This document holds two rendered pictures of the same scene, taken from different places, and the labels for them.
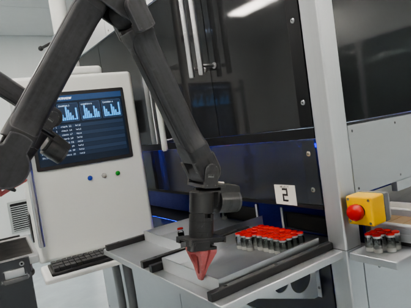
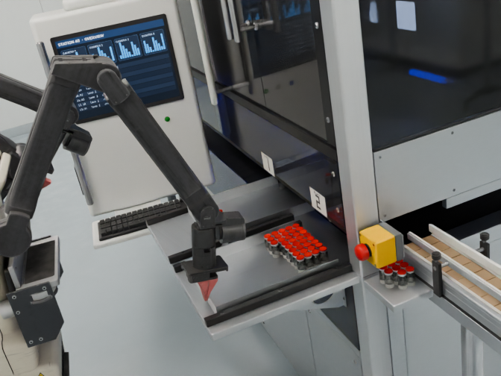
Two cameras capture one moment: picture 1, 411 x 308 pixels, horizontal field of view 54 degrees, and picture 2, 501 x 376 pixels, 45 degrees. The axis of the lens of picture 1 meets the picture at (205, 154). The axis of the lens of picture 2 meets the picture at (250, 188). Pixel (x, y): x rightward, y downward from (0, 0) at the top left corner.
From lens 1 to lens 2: 72 cm
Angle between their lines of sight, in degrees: 26
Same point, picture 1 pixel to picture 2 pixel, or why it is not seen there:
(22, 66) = not seen: outside the picture
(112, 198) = not seen: hidden behind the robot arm
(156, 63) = (139, 122)
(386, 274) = not seen: hidden behind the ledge
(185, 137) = (178, 185)
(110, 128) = (153, 66)
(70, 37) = (49, 120)
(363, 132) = (398, 155)
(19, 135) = (18, 216)
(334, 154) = (352, 187)
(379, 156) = (421, 176)
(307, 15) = (327, 29)
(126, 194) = (180, 142)
